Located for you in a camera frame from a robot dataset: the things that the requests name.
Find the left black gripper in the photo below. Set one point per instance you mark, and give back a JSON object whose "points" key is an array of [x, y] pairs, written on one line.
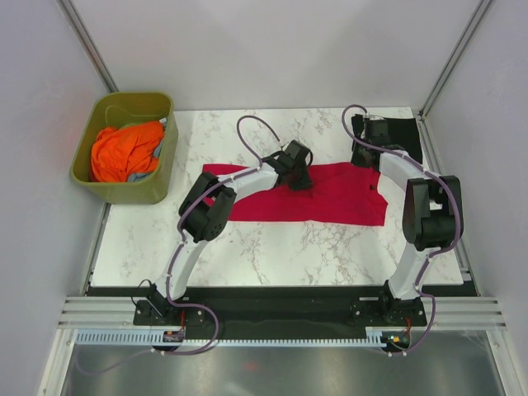
{"points": [[305, 183]]}

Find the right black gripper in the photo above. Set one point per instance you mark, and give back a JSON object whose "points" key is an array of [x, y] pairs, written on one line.
{"points": [[355, 159]]}

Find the magenta red t shirt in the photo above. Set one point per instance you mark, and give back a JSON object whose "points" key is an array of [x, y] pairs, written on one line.
{"points": [[341, 194]]}

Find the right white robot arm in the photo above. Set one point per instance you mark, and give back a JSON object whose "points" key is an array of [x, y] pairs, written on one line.
{"points": [[432, 221]]}

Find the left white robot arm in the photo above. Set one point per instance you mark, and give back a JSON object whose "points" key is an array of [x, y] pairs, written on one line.
{"points": [[205, 212]]}

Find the folded black t shirt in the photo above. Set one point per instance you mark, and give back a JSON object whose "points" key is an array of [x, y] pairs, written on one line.
{"points": [[405, 133]]}

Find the olive green plastic bin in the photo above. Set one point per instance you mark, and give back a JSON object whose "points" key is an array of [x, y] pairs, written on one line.
{"points": [[121, 109]]}

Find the orange t shirt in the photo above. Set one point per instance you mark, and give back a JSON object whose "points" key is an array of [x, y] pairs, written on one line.
{"points": [[118, 152]]}

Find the right aluminium frame post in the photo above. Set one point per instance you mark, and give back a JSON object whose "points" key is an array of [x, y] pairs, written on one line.
{"points": [[461, 45]]}

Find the aluminium frame post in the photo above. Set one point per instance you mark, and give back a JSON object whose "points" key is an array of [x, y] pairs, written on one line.
{"points": [[461, 45], [78, 26]]}

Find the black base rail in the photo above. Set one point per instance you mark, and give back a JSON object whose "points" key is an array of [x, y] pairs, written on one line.
{"points": [[285, 311]]}

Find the white slotted cable duct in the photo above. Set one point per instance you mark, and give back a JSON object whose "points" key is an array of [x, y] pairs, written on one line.
{"points": [[184, 338]]}

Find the left aluminium frame post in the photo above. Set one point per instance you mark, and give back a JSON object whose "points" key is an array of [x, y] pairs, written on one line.
{"points": [[78, 26]]}

